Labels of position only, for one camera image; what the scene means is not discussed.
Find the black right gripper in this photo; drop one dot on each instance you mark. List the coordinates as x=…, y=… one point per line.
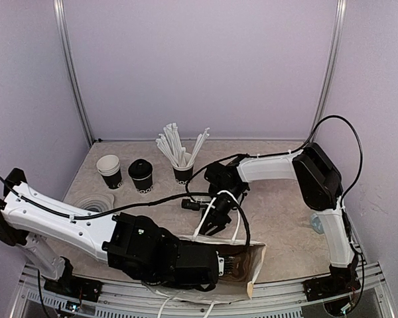
x=216, y=216

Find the brown paper takeout bag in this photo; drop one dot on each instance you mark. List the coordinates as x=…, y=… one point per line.
x=239, y=266

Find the black plastic cup lid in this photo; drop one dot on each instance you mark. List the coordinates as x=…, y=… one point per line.
x=140, y=169

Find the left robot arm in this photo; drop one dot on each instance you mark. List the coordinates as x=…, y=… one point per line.
x=135, y=245

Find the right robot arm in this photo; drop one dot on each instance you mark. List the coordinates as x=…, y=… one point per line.
x=320, y=184

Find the black cup holding straws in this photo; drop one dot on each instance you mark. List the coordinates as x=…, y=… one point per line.
x=183, y=174

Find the light blue ceramic mug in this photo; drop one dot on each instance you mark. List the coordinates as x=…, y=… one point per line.
x=316, y=224

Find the stack of paper cups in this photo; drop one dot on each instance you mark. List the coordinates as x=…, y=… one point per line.
x=109, y=168

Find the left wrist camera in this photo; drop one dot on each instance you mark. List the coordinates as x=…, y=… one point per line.
x=198, y=267

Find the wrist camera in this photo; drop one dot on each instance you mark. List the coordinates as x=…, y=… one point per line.
x=198, y=267
x=220, y=177

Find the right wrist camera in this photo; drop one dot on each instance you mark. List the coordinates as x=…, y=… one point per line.
x=220, y=177

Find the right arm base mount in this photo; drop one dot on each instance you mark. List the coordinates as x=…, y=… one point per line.
x=339, y=281

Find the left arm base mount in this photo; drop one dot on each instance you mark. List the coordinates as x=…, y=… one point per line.
x=74, y=286

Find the aluminium front rail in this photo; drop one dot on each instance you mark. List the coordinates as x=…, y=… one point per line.
x=288, y=298

